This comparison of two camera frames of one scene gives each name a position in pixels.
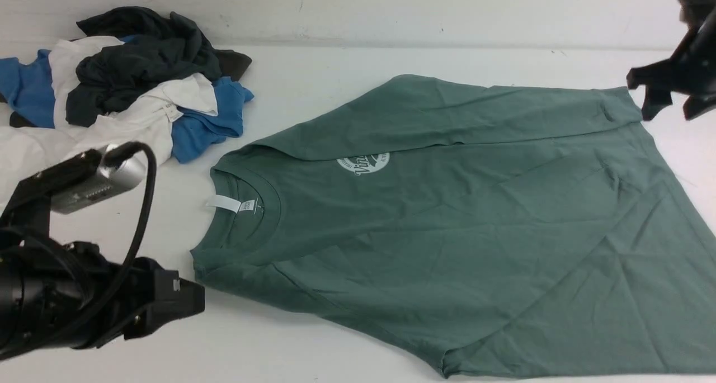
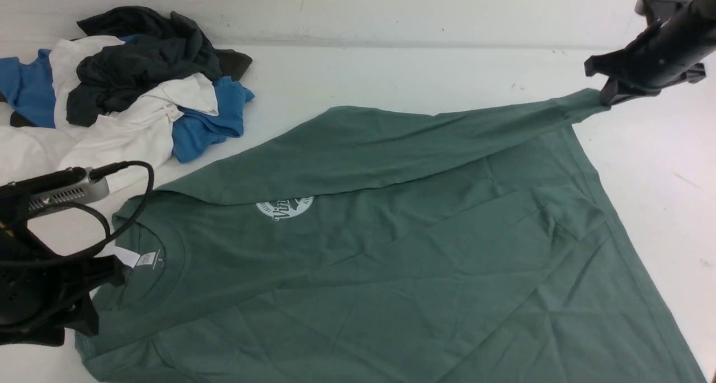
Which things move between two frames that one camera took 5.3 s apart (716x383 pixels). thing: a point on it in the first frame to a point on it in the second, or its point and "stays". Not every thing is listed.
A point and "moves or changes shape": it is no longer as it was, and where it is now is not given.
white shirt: x=25 y=151 stays
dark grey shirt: x=161 y=48 stays
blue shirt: x=26 y=86 stays
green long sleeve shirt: x=497 y=227 moves or changes shape
